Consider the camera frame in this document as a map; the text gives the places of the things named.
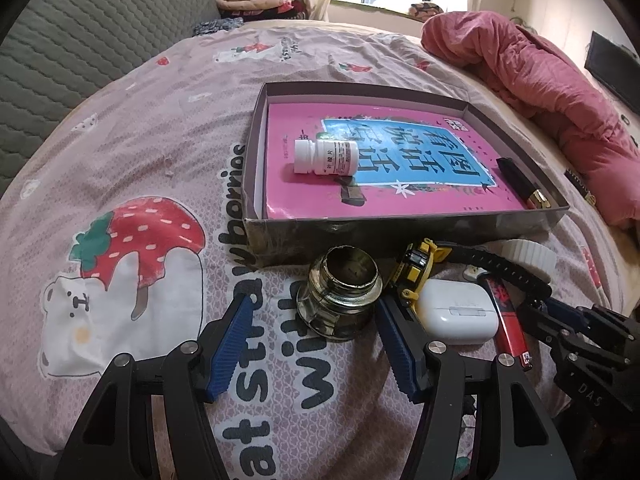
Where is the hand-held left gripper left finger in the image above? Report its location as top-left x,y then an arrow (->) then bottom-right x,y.
52,294 -> 256,480

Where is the black and gold tube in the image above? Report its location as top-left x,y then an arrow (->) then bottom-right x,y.
496,156 -> 553,209

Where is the white earbuds case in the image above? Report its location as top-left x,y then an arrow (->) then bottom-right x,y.
416,279 -> 501,345

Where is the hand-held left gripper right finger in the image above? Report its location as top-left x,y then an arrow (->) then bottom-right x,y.
375,296 -> 576,480

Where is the strawberry printed bedsheet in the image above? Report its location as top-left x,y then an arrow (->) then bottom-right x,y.
0,25 -> 626,480

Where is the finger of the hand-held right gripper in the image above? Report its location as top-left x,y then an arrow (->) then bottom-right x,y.
517,303 -> 571,347
544,298 -> 633,341

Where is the white ribbed band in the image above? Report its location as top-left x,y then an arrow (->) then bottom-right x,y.
492,238 -> 557,276

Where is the grey quilted headboard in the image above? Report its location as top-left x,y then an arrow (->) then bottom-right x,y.
0,0 -> 221,196

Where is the black television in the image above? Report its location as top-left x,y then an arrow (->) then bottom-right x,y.
585,31 -> 640,108

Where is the red and black lighter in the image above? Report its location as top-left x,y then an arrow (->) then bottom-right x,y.
487,280 -> 535,372

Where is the black and gold fabric label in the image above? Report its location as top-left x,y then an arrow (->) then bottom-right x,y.
565,170 -> 598,206

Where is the pink duvet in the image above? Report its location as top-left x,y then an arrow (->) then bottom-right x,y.
420,10 -> 640,231

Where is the pink and blue book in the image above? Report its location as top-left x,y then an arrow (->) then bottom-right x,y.
264,102 -> 531,221

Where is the shallow dark cardboard box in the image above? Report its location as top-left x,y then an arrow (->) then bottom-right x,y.
241,81 -> 572,267

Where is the blue floral cloth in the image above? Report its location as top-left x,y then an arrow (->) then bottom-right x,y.
192,17 -> 244,37

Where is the clear glass jar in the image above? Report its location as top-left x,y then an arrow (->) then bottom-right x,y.
296,245 -> 383,343

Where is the yellow and black wristwatch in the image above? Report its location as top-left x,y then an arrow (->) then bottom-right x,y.
395,239 -> 553,311

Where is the white pill bottle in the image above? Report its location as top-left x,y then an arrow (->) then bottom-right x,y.
293,139 -> 360,177

